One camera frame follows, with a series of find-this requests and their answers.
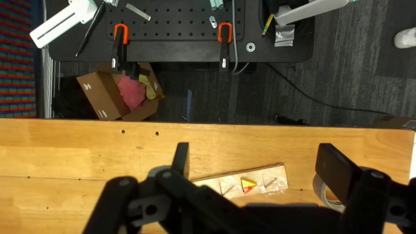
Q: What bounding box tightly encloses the orange black clamp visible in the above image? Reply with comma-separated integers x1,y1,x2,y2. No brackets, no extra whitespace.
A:
110,22,131,71
216,21,235,71

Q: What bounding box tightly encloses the grey cable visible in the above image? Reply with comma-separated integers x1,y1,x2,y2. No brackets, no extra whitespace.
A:
230,0,251,75

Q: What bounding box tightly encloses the thin black rod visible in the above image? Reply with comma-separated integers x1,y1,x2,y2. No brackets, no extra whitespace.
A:
74,3,105,58

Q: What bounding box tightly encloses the white rounded object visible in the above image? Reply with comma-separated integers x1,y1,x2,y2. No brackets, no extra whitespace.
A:
392,26,416,51

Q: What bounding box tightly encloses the pink cloth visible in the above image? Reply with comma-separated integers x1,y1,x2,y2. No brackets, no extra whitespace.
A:
115,75,148,112

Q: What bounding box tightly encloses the brown cardboard box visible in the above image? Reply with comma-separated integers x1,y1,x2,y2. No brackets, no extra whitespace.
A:
75,61,166,122

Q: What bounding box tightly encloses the multicolour woven curtain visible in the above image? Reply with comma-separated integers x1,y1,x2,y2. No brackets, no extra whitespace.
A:
0,0,39,120

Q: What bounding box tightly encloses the yellow-green rag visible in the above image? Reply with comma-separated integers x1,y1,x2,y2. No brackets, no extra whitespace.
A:
138,73,160,101

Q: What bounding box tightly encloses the black perforated cart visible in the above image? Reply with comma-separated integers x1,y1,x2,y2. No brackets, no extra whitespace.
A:
47,0,316,65

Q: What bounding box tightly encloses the white metal bracket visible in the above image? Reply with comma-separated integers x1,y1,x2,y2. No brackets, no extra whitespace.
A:
28,0,99,49
274,0,353,27

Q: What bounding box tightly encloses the black floor cable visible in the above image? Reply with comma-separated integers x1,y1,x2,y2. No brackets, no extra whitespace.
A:
264,62,394,117

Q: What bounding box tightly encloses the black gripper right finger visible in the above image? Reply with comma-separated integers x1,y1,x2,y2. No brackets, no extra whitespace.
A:
314,142,416,234

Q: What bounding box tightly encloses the wooden shape puzzle block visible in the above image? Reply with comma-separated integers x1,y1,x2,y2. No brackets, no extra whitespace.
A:
190,162,290,201

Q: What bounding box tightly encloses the grey duct tape roll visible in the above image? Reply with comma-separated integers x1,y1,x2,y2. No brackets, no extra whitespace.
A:
312,173,348,214

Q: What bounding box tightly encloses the silver metal strip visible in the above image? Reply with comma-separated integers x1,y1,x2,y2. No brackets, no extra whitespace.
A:
125,3,153,22

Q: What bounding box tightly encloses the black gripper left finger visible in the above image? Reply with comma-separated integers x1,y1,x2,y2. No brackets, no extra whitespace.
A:
82,142,270,234

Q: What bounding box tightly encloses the silver foil tape piece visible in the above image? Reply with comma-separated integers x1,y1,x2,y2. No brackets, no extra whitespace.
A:
273,23,297,48

